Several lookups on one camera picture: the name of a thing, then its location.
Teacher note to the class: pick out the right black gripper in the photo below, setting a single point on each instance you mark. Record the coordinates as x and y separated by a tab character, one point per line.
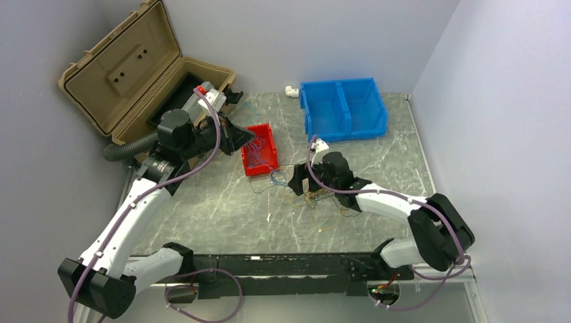
300	172

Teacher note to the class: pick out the white pipe elbow fitting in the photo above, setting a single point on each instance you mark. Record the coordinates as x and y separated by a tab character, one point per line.
292	92

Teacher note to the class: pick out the red plastic bin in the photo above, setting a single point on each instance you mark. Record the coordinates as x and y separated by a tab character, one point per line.
259	157

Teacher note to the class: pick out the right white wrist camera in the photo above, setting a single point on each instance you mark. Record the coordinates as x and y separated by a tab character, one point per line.
317	150

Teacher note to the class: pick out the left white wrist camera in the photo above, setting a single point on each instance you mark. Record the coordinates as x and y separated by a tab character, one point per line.
215	98

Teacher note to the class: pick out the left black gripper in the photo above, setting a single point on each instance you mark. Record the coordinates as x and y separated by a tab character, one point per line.
238	136

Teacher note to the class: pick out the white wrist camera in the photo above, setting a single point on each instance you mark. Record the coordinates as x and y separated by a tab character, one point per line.
215	98
317	150

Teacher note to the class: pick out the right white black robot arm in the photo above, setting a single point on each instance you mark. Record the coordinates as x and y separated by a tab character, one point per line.
439	235

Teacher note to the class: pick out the tan open toolbox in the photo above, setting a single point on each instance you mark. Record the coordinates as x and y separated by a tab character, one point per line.
135	74

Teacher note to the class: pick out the blue divided plastic bin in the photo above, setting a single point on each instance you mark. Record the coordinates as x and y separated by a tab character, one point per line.
343	109

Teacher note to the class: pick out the grey canister in toolbox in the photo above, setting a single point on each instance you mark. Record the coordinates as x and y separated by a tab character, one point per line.
192	106

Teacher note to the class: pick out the black aluminium base frame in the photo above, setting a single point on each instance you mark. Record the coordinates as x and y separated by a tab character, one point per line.
353	274

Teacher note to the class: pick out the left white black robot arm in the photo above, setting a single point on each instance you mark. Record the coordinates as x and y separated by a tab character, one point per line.
102	278

